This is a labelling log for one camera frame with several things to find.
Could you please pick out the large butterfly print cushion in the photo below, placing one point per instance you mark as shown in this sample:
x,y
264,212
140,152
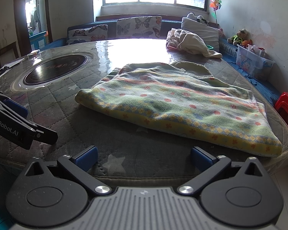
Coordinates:
x,y
139,26

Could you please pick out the brown teddy bear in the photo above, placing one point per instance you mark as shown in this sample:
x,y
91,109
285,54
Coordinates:
x,y
240,37

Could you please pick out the blue cabinet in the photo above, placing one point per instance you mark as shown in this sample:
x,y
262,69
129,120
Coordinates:
x,y
39,39

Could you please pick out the colourful pinwheel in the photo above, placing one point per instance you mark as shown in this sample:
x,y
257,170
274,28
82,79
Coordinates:
x,y
215,4

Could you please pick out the dark wooden door frame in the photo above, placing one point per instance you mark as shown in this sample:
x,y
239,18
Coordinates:
x,y
18,16

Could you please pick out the colourful floral striped shirt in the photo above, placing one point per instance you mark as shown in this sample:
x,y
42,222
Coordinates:
x,y
177,105

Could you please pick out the orange plush toy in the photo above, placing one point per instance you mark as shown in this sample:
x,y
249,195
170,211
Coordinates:
x,y
247,43

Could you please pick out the grey pillow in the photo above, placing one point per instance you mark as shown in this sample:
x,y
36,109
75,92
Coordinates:
x,y
206,32

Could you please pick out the clear plastic storage box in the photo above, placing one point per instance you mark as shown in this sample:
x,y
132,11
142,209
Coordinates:
x,y
252,61

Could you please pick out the blue sofa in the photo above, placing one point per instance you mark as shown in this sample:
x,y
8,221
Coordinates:
x,y
232,50

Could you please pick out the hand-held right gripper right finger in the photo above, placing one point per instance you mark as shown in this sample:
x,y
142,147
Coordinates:
x,y
199,158

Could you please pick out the dark wooden cabinet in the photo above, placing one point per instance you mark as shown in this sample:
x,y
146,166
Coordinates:
x,y
4,55

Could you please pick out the white paper sheet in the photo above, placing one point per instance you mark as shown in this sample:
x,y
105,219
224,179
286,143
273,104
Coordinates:
x,y
13,62

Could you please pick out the small butterfly print cushion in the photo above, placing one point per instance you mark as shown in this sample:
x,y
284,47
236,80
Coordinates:
x,y
86,34

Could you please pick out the round black induction cooktop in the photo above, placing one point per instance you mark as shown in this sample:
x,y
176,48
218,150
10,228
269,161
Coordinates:
x,y
55,69

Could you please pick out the panda plush toy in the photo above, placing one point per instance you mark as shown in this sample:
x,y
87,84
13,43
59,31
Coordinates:
x,y
200,19

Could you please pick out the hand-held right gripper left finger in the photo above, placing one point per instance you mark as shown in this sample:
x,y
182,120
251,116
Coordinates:
x,y
86,158

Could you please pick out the cream crumpled garment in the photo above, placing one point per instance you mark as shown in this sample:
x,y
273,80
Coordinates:
x,y
189,42

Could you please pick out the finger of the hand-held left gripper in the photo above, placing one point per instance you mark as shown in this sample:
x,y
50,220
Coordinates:
x,y
46,135
15,109

